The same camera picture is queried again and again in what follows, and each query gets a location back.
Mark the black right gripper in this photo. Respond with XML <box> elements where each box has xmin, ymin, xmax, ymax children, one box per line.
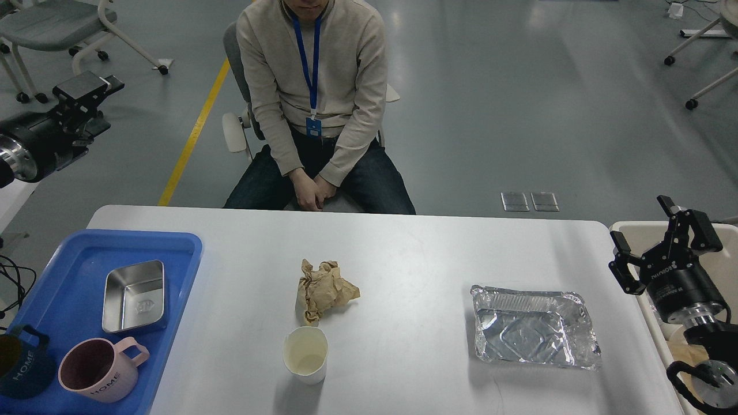
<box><xmin>609</xmin><ymin>196</ymin><xmax>728</xmax><ymax>324</ymax></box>

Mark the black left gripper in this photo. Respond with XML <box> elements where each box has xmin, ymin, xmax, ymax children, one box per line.
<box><xmin>1</xmin><ymin>71</ymin><xmax>126</xmax><ymax>182</ymax></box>

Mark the stainless steel rectangular tray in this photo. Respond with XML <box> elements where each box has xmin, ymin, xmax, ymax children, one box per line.
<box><xmin>101</xmin><ymin>260</ymin><xmax>168</xmax><ymax>335</ymax></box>

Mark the pink HOME mug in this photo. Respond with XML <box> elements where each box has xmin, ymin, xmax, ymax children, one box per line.
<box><xmin>57</xmin><ymin>337</ymin><xmax>150</xmax><ymax>403</ymax></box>

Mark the dark blue HOME mug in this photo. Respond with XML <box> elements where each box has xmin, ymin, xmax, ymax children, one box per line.
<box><xmin>1</xmin><ymin>324</ymin><xmax>57</xmax><ymax>399</ymax></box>

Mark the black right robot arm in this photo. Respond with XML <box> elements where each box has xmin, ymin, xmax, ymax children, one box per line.
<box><xmin>608</xmin><ymin>195</ymin><xmax>736</xmax><ymax>414</ymax></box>

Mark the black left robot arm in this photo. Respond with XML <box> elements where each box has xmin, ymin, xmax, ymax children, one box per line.
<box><xmin>1</xmin><ymin>71</ymin><xmax>125</xmax><ymax>187</ymax></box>

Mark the beige plastic bin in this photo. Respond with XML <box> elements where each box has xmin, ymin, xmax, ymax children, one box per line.
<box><xmin>611</xmin><ymin>221</ymin><xmax>737</xmax><ymax>408</ymax></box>

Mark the white grey rolling chair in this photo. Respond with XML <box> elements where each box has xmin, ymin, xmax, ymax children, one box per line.
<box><xmin>1</xmin><ymin>1</ymin><xmax>169</xmax><ymax>104</ymax></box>

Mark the brown paper in bin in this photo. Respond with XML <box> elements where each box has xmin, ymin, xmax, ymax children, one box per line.
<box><xmin>667</xmin><ymin>341</ymin><xmax>709</xmax><ymax>366</ymax></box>

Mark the white side table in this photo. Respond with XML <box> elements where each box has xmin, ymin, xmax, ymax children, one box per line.
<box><xmin>1</xmin><ymin>179</ymin><xmax>42</xmax><ymax>233</ymax></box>

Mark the right metal floor plate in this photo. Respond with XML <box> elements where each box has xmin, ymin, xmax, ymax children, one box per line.
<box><xmin>530</xmin><ymin>192</ymin><xmax>560</xmax><ymax>212</ymax></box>

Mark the metal floor plate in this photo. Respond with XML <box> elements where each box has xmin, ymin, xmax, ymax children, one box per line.
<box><xmin>530</xmin><ymin>192</ymin><xmax>560</xmax><ymax>212</ymax></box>
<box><xmin>500</xmin><ymin>192</ymin><xmax>530</xmax><ymax>212</ymax></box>

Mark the aluminium foil container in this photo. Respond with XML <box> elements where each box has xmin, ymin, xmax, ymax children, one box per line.
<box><xmin>470</xmin><ymin>285</ymin><xmax>602</xmax><ymax>371</ymax></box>

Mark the left metal floor plate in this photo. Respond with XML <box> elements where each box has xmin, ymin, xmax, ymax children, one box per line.
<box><xmin>500</xmin><ymin>192</ymin><xmax>530</xmax><ymax>212</ymax></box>

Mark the blue plastic tray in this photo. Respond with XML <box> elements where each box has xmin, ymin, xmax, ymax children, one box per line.
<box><xmin>1</xmin><ymin>229</ymin><xmax>203</xmax><ymax>414</ymax></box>

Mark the seated person in beige sweater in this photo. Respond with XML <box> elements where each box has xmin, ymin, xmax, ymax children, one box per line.
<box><xmin>224</xmin><ymin>1</ymin><xmax>416</xmax><ymax>215</ymax></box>

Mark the white power adapter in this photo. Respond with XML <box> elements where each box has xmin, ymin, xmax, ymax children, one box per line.
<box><xmin>667</xmin><ymin>2</ymin><xmax>684</xmax><ymax>20</ymax></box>

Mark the white chair base right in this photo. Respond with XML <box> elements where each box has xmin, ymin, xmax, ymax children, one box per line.
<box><xmin>664</xmin><ymin>0</ymin><xmax>738</xmax><ymax>111</ymax></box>

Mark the crumpled brown paper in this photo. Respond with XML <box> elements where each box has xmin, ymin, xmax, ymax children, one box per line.
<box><xmin>297</xmin><ymin>258</ymin><xmax>360</xmax><ymax>326</ymax></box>

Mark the white paper cup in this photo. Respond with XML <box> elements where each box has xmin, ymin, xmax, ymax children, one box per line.
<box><xmin>283</xmin><ymin>326</ymin><xmax>329</xmax><ymax>384</ymax></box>

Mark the blue lanyard with badge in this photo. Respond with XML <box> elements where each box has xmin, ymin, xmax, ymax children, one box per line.
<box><xmin>291</xmin><ymin>14</ymin><xmax>325</xmax><ymax>139</ymax></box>

